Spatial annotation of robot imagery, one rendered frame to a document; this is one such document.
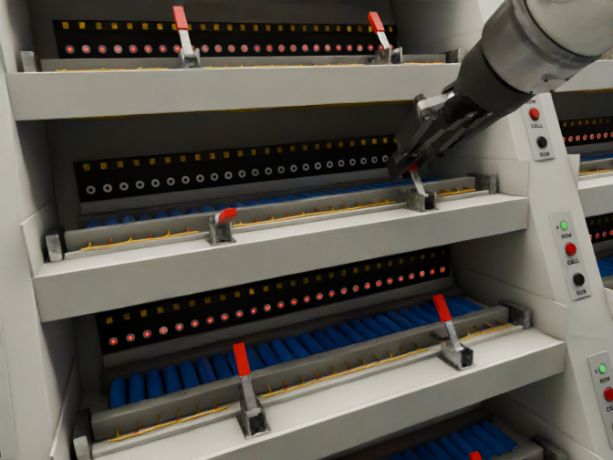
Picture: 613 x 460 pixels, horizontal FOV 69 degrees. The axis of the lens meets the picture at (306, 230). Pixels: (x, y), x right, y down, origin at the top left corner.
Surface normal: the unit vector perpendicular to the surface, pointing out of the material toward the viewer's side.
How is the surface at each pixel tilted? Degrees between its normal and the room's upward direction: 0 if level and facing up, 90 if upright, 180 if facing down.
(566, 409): 90
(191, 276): 111
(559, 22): 120
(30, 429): 90
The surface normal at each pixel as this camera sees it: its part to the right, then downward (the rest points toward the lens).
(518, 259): -0.93, 0.15
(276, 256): 0.37, 0.18
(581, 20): -0.57, 0.82
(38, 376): 0.33, -0.17
